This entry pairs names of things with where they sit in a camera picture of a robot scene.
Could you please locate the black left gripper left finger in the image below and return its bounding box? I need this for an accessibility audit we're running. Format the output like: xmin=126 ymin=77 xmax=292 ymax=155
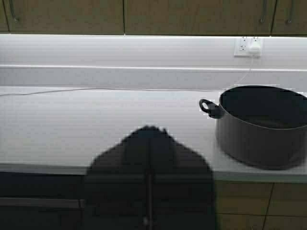
xmin=83 ymin=126 xmax=152 ymax=230

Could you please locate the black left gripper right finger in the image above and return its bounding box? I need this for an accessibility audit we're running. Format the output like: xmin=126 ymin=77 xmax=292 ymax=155
xmin=149 ymin=126 xmax=217 ymax=230

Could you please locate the dark grey cooking pot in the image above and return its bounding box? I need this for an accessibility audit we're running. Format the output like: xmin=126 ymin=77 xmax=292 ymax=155
xmin=199 ymin=85 xmax=307 ymax=170

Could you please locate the cabinet door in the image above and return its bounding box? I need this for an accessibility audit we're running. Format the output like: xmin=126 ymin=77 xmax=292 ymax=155
xmin=2 ymin=0 xmax=124 ymax=35
xmin=124 ymin=0 xmax=276 ymax=36
xmin=0 ymin=0 xmax=9 ymax=33
xmin=272 ymin=0 xmax=307 ymax=37

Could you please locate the right lower wooden drawer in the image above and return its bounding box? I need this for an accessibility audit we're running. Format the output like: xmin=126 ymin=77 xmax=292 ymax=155
xmin=215 ymin=181 xmax=307 ymax=230

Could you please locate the white plug adapter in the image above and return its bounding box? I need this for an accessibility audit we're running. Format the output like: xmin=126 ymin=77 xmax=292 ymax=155
xmin=249 ymin=37 xmax=261 ymax=55

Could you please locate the white power cable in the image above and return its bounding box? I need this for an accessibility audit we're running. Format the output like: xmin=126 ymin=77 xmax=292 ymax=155
xmin=0 ymin=53 xmax=256 ymax=97

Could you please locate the white wall outlet plate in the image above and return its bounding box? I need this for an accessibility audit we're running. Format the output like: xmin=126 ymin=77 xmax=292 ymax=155
xmin=234 ymin=36 xmax=263 ymax=58

